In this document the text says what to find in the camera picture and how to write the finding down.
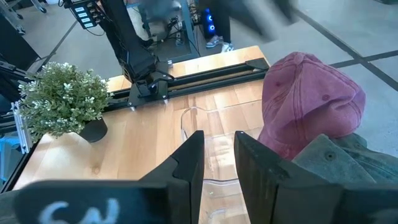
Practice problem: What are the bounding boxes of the black computer blue lights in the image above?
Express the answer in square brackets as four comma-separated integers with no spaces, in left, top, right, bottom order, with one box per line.
[202,7,218,35]

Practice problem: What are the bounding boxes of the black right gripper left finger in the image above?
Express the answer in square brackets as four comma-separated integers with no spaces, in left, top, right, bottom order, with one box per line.
[12,130,205,224]

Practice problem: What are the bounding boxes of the dark green cap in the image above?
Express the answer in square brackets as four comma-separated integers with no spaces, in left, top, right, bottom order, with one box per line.
[292,133,398,188]

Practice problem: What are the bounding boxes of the person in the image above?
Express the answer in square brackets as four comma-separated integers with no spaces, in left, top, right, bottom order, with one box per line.
[198,0,298,54]

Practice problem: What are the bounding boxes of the black aluminium table frame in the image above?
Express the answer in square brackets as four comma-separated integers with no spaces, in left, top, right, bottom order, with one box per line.
[0,57,271,194]

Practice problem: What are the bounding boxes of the clear plastic bin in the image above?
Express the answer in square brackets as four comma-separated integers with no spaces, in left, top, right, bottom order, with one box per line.
[198,177,253,224]
[180,106,265,184]

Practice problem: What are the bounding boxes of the artificial green plant black pot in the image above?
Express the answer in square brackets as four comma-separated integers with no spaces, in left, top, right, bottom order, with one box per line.
[17,61,113,144]

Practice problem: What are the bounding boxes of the black hub white labels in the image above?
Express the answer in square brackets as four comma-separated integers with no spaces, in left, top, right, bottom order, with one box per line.
[68,1,100,30]

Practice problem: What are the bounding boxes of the maroon red cap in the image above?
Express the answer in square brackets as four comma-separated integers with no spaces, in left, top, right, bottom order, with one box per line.
[257,52,367,161]

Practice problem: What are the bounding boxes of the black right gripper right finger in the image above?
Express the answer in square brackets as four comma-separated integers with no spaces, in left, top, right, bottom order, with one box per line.
[233,131,398,224]

